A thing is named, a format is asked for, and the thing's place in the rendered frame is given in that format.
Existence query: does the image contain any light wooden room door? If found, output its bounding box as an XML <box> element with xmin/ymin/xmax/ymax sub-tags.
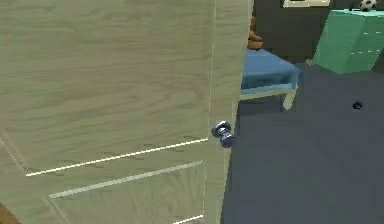
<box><xmin>0</xmin><ymin>0</ymin><xmax>255</xmax><ymax>224</ymax></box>

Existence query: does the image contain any black and white soccer ball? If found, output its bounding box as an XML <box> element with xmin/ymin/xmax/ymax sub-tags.
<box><xmin>359</xmin><ymin>0</ymin><xmax>378</xmax><ymax>13</ymax></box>

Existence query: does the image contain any blue bed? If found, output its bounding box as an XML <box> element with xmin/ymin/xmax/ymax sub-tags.
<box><xmin>239</xmin><ymin>47</ymin><xmax>302</xmax><ymax>111</ymax></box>

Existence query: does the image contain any brown teddy bear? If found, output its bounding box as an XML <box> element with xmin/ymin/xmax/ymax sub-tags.
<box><xmin>247</xmin><ymin>15</ymin><xmax>264</xmax><ymax>52</ymax></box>

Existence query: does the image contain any green chest of drawers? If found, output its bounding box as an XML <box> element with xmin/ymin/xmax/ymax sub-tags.
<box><xmin>311</xmin><ymin>8</ymin><xmax>384</xmax><ymax>76</ymax></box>

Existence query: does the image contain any white framed window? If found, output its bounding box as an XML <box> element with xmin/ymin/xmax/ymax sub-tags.
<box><xmin>282</xmin><ymin>0</ymin><xmax>331</xmax><ymax>9</ymax></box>

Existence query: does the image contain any dark metal door knob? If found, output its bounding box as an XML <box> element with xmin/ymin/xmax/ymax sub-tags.
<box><xmin>210</xmin><ymin>120</ymin><xmax>237</xmax><ymax>149</ymax></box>

